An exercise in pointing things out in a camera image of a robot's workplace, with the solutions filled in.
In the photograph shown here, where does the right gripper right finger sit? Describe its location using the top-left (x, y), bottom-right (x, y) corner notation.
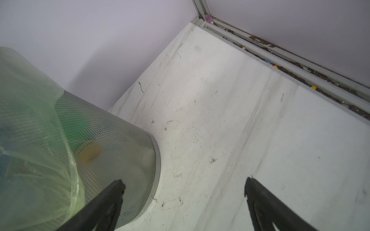
top-left (244, 177), bottom-right (316, 231)

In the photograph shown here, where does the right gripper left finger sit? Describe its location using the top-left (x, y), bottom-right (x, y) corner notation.
top-left (58, 180), bottom-right (126, 231)

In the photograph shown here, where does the grey mesh waste bin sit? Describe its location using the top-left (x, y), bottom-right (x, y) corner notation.
top-left (17, 90), bottom-right (161, 231)

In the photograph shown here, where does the translucent green bin liner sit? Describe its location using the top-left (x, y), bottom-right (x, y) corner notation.
top-left (1, 47), bottom-right (85, 231)

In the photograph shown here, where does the aluminium side rail right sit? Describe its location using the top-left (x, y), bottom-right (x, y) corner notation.
top-left (192, 1), bottom-right (370, 120)

